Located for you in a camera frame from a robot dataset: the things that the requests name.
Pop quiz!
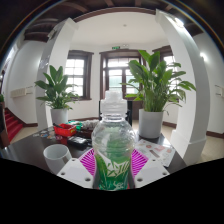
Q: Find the dark-framed window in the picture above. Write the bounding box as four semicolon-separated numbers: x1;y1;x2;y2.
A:
64;49;95;101
152;45;183;101

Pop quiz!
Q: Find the black flat device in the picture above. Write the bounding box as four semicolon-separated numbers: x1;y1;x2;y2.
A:
67;135;90;150

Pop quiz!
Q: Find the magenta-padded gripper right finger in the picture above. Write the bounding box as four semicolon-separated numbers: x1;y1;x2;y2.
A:
131;148;171;189

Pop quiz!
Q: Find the dark wooden glazed door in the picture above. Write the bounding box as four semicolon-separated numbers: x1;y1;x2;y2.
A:
98;48;148;101

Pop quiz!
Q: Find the red plastic box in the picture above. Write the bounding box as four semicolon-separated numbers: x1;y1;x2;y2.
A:
53;123;78;138

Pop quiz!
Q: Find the large potted plant white pot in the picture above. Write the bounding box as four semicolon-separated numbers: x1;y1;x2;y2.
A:
121;49;197;140

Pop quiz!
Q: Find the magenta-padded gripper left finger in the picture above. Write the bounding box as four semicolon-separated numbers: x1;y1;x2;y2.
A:
56;148;98;190

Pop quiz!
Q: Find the white ceramic mug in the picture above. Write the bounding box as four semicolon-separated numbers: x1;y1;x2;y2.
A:
43;143;73;175

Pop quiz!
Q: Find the bowl of small items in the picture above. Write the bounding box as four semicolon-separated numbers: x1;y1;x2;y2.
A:
80;119;100;132

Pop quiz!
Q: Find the red carpeted staircase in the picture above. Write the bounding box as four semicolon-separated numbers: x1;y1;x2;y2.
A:
3;107;25;143

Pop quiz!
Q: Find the clear green-labelled drink bottle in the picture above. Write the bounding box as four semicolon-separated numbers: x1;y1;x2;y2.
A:
90;90;137;192

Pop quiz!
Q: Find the small potted plant white pot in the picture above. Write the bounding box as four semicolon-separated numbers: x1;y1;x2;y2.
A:
34;65;80;126

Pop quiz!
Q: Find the glowing wall lamp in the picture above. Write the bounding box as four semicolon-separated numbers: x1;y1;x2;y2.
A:
198;51;210;64

